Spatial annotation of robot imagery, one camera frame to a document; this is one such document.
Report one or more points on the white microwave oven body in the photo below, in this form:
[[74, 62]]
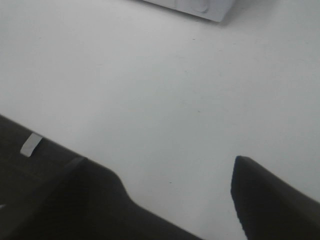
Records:
[[211, 10]]

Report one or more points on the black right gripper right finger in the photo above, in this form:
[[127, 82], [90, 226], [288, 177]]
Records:
[[270, 209]]

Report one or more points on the round white door release button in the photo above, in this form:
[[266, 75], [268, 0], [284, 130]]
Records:
[[200, 6]]

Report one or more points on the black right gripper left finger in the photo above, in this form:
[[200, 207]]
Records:
[[48, 192]]

